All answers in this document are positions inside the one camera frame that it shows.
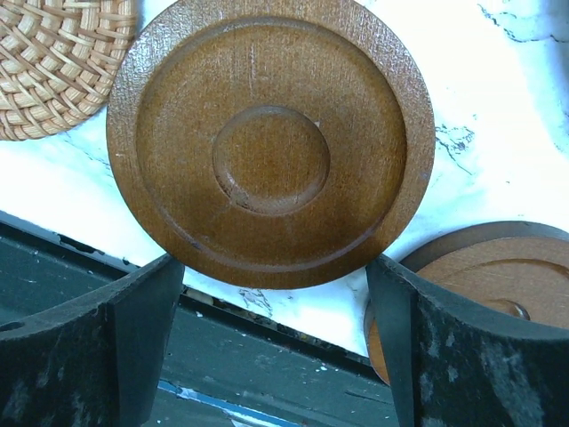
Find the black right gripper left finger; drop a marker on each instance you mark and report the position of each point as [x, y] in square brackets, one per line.
[95, 360]

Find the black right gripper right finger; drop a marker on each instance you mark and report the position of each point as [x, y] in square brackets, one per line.
[454, 362]

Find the brown wooden coaster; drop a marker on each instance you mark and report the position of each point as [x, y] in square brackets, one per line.
[271, 144]
[519, 268]

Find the woven rattan coaster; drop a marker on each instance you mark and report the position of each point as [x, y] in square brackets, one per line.
[59, 60]

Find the black metal base rail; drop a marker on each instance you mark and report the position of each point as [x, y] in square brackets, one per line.
[221, 367]

